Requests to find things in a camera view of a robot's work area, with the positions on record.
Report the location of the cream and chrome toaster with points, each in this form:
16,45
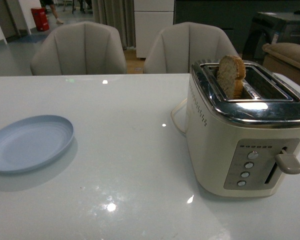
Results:
242,148

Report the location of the bread slice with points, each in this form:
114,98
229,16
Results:
230,75

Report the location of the light blue plate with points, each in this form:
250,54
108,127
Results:
34,142

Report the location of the right grey chair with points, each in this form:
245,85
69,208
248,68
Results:
177,47

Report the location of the grey chair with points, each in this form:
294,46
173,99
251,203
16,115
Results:
83,48
177,47

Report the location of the left grey chair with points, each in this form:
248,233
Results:
83,48

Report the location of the white cabinet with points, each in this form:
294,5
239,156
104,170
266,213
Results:
150,16

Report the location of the grey curtain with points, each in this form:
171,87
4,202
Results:
118,14

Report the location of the dark kitchen counter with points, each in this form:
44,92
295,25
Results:
232,16

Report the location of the red box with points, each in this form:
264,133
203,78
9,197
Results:
40,19

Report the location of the beige sofa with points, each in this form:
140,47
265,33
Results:
283,58

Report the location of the walking person legs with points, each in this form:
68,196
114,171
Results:
51,4

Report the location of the dark appliance box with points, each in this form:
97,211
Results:
270,28

